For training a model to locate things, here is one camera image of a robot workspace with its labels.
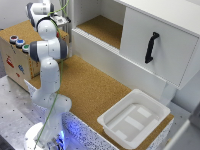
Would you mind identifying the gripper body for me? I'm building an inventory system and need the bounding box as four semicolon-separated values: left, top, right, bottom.
53;14;72;26

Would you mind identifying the red button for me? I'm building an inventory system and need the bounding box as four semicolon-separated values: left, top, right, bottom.
9;34;19;44

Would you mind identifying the wooden drawer box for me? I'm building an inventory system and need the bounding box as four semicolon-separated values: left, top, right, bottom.
0;19;71;92

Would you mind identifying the green button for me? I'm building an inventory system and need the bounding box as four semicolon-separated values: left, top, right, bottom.
21;43;31;54

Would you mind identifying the white cabinet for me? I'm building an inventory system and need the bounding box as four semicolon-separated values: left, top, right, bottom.
70;0;200;107

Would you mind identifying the green cable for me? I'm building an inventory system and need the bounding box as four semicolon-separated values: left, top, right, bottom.
33;0;72;150

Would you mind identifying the blue button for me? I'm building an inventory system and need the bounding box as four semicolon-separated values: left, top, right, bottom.
15;38;26;48

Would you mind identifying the white sliding door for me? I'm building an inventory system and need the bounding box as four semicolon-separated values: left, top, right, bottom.
118;6;200;90

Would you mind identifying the white plastic box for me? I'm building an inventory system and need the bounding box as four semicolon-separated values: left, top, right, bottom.
96;88;172;150

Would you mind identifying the black door handle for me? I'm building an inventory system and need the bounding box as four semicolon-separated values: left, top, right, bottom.
144;31;160;65

